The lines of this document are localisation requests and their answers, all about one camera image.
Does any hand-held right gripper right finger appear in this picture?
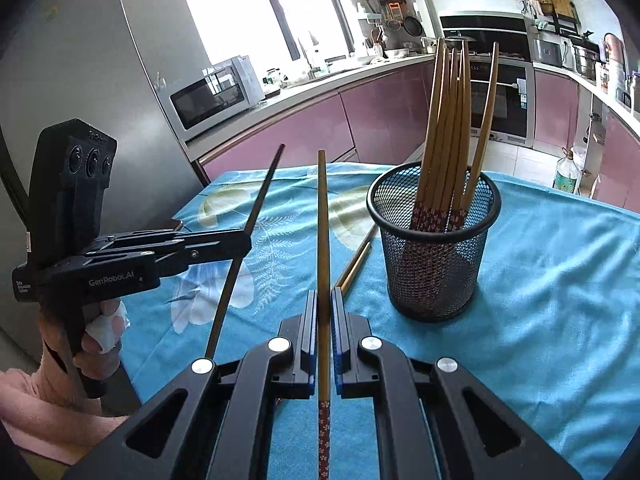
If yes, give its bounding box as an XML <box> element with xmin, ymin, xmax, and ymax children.
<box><xmin>330</xmin><ymin>287</ymin><xmax>583</xmax><ymax>480</ymax></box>

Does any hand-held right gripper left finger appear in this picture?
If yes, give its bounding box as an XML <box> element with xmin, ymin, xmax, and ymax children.
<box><xmin>62</xmin><ymin>290</ymin><xmax>321</xmax><ymax>480</ymax></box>

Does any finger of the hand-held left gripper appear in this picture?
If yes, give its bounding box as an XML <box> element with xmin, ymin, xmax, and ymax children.
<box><xmin>95</xmin><ymin>228</ymin><xmax>253</xmax><ymax>253</ymax></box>
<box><xmin>149</xmin><ymin>244</ymin><xmax>253</xmax><ymax>279</ymax></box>

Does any light wooden chopstick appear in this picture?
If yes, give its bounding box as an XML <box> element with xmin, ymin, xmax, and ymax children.
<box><xmin>332</xmin><ymin>224</ymin><xmax>379</xmax><ymax>288</ymax></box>
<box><xmin>316</xmin><ymin>149</ymin><xmax>333</xmax><ymax>480</ymax></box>
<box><xmin>339</xmin><ymin>241</ymin><xmax>373</xmax><ymax>296</ymax></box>

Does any dark brown chopstick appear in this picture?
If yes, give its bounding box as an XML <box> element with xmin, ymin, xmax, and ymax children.
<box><xmin>204</xmin><ymin>143</ymin><xmax>287</xmax><ymax>361</ymax></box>

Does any black mesh utensil holder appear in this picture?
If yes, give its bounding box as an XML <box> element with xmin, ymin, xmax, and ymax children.
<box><xmin>366</xmin><ymin>162</ymin><xmax>502</xmax><ymax>323</ymax></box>

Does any bundle of wooden chopsticks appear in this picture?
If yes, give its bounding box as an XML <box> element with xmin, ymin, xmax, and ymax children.
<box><xmin>407</xmin><ymin>37</ymin><xmax>501</xmax><ymax>241</ymax></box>

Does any person's left hand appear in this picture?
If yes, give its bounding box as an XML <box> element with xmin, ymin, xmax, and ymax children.
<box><xmin>71</xmin><ymin>299</ymin><xmax>128</xmax><ymax>382</ymax></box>

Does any white tissue wad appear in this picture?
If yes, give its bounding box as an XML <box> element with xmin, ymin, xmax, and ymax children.
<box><xmin>84</xmin><ymin>310</ymin><xmax>130</xmax><ymax>352</ymax></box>

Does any white microwave oven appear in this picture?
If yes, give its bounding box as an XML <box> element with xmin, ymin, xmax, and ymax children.
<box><xmin>169</xmin><ymin>55</ymin><xmax>266</xmax><ymax>144</ymax></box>

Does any grey refrigerator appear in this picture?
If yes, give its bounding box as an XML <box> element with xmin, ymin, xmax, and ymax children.
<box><xmin>0</xmin><ymin>0</ymin><xmax>213</xmax><ymax>356</ymax></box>

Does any white kitchen countertop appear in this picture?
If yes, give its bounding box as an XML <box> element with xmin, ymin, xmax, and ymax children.
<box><xmin>185</xmin><ymin>52</ymin><xmax>640</xmax><ymax>161</ymax></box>

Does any long pink base cabinet run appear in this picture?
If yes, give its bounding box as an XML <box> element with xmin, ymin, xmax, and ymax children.
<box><xmin>192</xmin><ymin>55</ymin><xmax>436</xmax><ymax>183</ymax></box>

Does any blue floral tablecloth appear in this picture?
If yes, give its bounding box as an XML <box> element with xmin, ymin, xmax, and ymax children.
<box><xmin>120</xmin><ymin>162</ymin><xmax>640</xmax><ymax>480</ymax></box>

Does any large kitchen window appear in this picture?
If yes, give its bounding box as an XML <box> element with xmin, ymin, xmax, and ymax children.
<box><xmin>172</xmin><ymin>0</ymin><xmax>353</xmax><ymax>83</ymax></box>

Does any plastic oil bottle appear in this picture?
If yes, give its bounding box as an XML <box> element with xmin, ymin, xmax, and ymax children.
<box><xmin>552</xmin><ymin>147</ymin><xmax>583</xmax><ymax>193</ymax></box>

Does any black built-in oven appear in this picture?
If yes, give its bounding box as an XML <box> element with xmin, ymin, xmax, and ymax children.
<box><xmin>467</xmin><ymin>55</ymin><xmax>536</xmax><ymax>148</ymax></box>

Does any narrow pink base cabinet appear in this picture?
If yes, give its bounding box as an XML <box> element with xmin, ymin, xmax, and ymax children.
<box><xmin>534</xmin><ymin>67</ymin><xmax>581</xmax><ymax>151</ymax></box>

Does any pink peninsula base cabinet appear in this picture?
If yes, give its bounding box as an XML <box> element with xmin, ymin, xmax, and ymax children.
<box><xmin>592</xmin><ymin>110</ymin><xmax>640</xmax><ymax>211</ymax></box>

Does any steel steamer pot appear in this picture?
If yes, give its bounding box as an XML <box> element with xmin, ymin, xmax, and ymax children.
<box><xmin>571</xmin><ymin>42</ymin><xmax>601</xmax><ymax>80</ymax></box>

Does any pink thermos jug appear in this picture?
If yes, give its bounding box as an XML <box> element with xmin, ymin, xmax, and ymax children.
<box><xmin>602</xmin><ymin>32</ymin><xmax>628</xmax><ymax>73</ymax></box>

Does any black wall storage rack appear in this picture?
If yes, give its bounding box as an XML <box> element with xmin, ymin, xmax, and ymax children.
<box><xmin>517</xmin><ymin>0</ymin><xmax>583</xmax><ymax>36</ymax></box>

